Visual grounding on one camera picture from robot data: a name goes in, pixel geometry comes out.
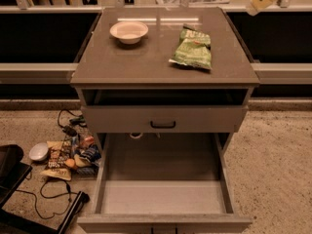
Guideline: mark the grey railing beam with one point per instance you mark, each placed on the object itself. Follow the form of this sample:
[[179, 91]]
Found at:
[[36, 73]]

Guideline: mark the white bowl on counter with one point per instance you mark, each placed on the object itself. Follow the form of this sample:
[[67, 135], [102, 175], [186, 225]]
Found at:
[[129, 32]]

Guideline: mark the black power adapter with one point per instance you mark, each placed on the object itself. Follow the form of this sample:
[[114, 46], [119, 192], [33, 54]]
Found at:
[[69, 131]]

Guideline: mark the grey drawer cabinet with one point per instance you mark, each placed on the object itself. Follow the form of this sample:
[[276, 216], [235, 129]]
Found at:
[[111, 73]]

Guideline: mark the blue snack bag on floor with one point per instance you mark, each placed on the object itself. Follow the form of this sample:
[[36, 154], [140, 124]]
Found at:
[[87, 160]]

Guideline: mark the orange fruit on floor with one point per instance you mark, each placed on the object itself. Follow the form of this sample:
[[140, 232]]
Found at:
[[70, 163]]

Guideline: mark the open middle drawer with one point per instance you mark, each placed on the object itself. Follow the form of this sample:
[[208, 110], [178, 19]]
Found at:
[[163, 184]]

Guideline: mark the black drawer handle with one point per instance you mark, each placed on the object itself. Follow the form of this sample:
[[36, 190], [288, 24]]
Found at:
[[168, 125]]

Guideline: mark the brown chip bag on floor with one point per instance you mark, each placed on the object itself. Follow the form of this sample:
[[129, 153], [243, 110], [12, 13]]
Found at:
[[59, 153]]

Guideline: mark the green jalapeno chip bag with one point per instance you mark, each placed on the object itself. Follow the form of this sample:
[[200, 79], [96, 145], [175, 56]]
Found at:
[[194, 49]]

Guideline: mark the closed top drawer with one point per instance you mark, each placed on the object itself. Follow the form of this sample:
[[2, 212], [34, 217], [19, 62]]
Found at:
[[189, 119]]

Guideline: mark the white bowl on floor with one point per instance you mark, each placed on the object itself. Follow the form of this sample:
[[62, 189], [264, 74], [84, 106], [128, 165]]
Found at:
[[39, 152]]

